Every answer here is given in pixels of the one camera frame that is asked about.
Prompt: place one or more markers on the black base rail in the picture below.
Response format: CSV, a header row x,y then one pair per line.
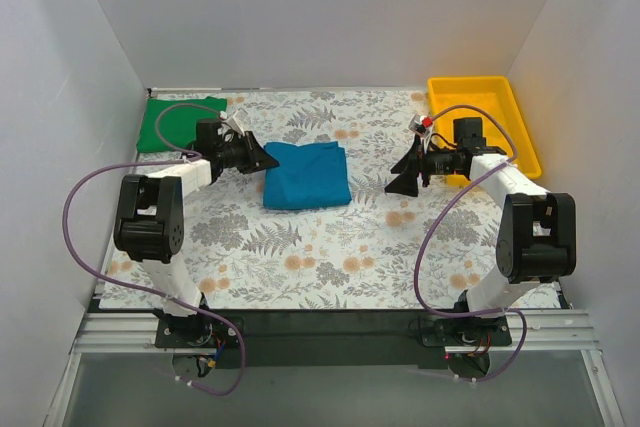
x,y
310,338

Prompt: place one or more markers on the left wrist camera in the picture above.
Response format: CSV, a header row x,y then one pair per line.
x,y
235,121

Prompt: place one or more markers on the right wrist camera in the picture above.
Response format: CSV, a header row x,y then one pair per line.
x,y
422,127

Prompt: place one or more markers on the yellow plastic tray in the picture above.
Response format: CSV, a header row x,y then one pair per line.
x,y
501,115

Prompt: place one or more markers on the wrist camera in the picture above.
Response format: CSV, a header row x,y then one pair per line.
x,y
235,121
422,127

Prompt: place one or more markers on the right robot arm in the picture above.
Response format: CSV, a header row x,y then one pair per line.
x,y
536,240

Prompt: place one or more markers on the blue t shirt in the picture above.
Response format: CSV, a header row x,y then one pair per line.
x,y
309,176

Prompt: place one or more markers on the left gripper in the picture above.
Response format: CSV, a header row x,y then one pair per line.
x,y
248,152

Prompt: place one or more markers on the folded green t shirt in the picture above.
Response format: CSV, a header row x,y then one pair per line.
x,y
178,126

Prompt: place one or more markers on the aluminium frame rail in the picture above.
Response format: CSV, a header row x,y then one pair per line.
x,y
114,375

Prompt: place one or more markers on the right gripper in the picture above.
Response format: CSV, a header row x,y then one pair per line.
x,y
422,165

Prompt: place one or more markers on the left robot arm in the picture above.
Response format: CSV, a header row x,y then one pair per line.
x,y
149,223

